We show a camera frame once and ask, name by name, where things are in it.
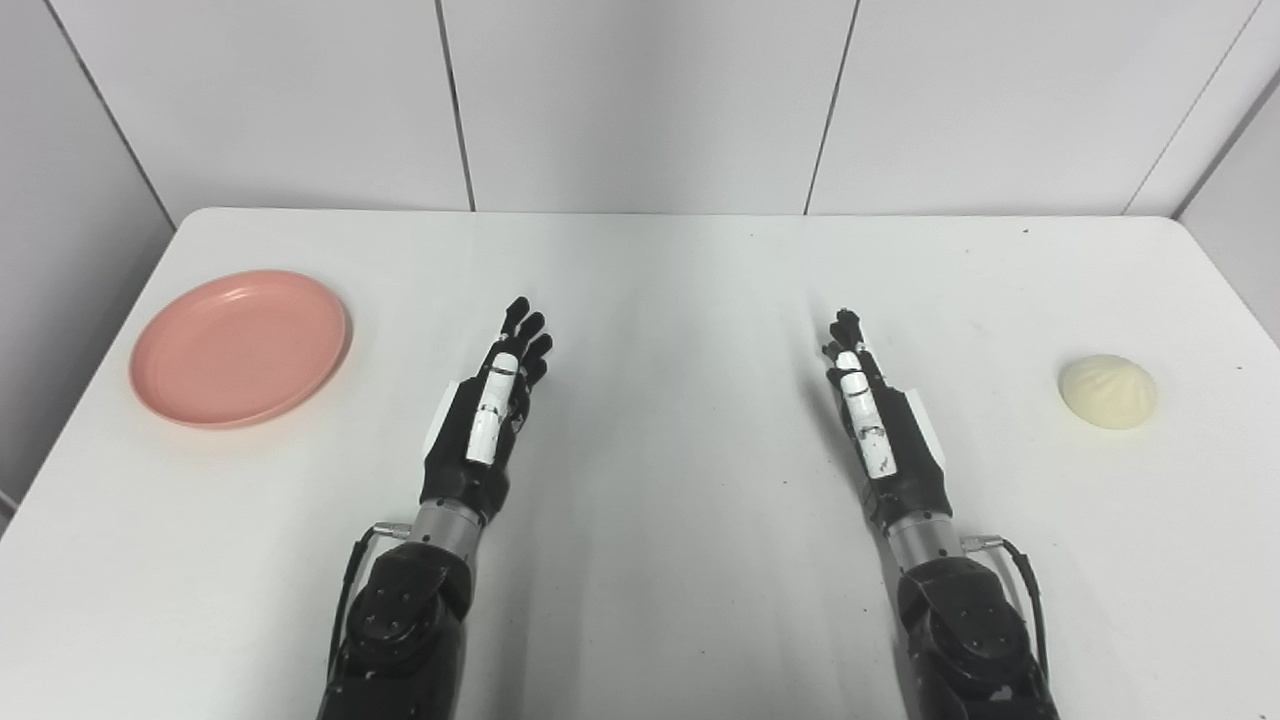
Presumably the pink round plate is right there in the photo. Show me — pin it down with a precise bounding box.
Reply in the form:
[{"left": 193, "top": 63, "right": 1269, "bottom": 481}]
[{"left": 128, "top": 269, "right": 353, "bottom": 431}]

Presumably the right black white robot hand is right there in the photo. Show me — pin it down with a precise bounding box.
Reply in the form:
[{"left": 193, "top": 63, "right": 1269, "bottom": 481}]
[{"left": 822, "top": 308, "right": 954, "bottom": 531}]

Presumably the white steamed bun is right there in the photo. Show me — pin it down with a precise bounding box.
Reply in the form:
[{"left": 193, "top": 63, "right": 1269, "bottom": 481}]
[{"left": 1059, "top": 354, "right": 1159, "bottom": 431}]

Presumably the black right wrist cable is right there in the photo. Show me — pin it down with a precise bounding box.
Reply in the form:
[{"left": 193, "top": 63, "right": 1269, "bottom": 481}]
[{"left": 963, "top": 535, "right": 1051, "bottom": 691}]

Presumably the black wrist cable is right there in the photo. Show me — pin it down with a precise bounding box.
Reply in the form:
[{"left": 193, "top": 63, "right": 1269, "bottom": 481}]
[
  {"left": 963, "top": 535, "right": 1051, "bottom": 691},
  {"left": 326, "top": 520, "right": 413, "bottom": 691}
]

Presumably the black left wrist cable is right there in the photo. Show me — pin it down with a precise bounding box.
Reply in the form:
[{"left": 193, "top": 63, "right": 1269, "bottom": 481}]
[{"left": 326, "top": 520, "right": 413, "bottom": 691}]

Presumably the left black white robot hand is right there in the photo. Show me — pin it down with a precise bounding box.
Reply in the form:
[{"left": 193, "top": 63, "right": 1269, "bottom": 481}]
[{"left": 419, "top": 296, "right": 555, "bottom": 525}]

